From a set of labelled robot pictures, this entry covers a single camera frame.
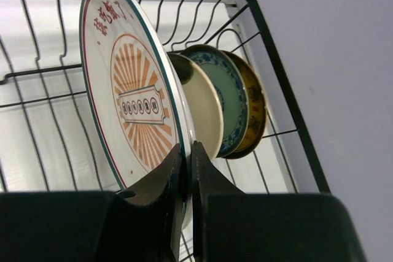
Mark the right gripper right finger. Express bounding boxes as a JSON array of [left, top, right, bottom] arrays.
[[191, 141, 245, 261]]

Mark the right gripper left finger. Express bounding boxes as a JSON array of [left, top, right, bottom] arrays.
[[118, 144, 184, 261]]

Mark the cream small plate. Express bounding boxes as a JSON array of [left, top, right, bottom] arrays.
[[168, 53, 224, 160]]

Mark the yellow patterned plate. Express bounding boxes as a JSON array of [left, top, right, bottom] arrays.
[[222, 50, 268, 160]]

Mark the white orange sunburst plate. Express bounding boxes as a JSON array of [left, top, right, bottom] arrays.
[[79, 0, 197, 229]]

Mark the blue green floral plate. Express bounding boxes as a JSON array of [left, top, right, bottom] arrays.
[[182, 44, 249, 158]]

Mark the black wire dish rack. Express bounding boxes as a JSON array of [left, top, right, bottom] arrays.
[[0, 0, 332, 262]]

